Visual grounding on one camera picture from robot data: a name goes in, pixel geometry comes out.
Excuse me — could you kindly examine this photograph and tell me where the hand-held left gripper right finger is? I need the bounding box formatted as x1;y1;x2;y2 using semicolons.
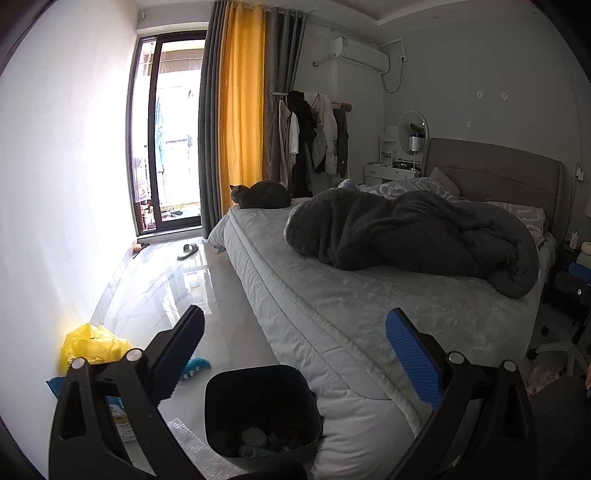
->
385;308;539;480

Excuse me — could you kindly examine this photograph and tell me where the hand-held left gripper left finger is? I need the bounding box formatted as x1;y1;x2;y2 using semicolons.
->
48;304;206;480

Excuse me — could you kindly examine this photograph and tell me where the dark plastic waste bin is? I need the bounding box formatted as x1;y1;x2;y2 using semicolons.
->
204;364;323;472

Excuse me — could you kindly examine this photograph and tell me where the teal dinosaur toy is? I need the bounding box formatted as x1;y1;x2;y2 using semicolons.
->
180;355;211;380

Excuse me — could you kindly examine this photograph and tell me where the bed with grey mattress cover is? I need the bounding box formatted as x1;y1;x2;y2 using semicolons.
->
208;196;556;480

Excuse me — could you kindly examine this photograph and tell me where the bubble wrap sheet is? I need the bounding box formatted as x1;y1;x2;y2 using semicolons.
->
167;417;246;480

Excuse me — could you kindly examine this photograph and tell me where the yellow plastic bag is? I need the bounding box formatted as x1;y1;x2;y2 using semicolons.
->
60;323;133;373

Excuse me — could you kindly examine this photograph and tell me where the dark grey fleece blanket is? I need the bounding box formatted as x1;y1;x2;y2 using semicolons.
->
285;188;540;299

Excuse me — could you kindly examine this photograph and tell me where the pink cloth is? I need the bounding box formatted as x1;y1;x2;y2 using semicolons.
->
526;364;567;396

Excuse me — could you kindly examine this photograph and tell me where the grey patterned duvet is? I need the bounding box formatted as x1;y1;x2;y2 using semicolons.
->
358;178;459;202

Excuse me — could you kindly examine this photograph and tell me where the office chair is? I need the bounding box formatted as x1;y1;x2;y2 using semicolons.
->
526;263;591;371

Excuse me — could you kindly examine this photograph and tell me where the grey cat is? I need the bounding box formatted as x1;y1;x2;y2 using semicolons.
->
230;180;293;209

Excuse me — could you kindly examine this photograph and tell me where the grey patterned pillow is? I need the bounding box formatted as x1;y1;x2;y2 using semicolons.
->
485;200;546;237

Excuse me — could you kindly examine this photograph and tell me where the taupe cushion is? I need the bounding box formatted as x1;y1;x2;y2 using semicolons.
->
427;166;461;197

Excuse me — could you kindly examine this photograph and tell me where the dark nightstand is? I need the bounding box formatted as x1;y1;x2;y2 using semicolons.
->
556;244;574;278

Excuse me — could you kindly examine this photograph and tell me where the white vanity table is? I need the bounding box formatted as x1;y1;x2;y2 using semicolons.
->
364;161;422;184

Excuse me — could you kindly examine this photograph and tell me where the taupe padded headboard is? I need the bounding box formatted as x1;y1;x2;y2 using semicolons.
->
422;137;565;241

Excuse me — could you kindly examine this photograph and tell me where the small white table lamp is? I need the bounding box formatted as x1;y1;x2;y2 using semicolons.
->
409;136;425;172

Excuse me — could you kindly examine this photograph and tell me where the white desktop shelf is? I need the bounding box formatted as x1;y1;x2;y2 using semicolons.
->
379;126;399;164

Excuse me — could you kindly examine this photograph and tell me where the black framed glass door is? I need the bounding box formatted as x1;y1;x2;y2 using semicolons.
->
126;31;206;237

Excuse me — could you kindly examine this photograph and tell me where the grey curtain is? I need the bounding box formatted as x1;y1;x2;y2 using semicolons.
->
198;2;232;227
263;7;308;185

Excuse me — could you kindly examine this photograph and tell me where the dark grey garment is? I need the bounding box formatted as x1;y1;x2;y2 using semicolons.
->
333;108;350;179

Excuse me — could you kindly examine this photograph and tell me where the beige coat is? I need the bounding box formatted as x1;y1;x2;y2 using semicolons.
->
270;99;291;186

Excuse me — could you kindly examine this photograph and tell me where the white jacket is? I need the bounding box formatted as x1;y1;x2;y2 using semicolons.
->
305;92;341;175

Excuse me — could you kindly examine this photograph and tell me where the black garment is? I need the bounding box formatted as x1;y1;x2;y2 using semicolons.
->
287;91;317;195

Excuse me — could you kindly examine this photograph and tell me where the yellow curtain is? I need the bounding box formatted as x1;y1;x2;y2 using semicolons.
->
218;4;269;186

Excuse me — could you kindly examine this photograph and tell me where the clothes rack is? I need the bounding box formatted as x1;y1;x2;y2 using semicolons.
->
271;90;352;186

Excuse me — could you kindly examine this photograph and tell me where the white air conditioner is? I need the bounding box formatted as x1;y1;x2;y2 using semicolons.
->
313;36;389;73

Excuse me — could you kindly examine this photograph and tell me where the air conditioner cable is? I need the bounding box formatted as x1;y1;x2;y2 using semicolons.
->
380;54;408;94

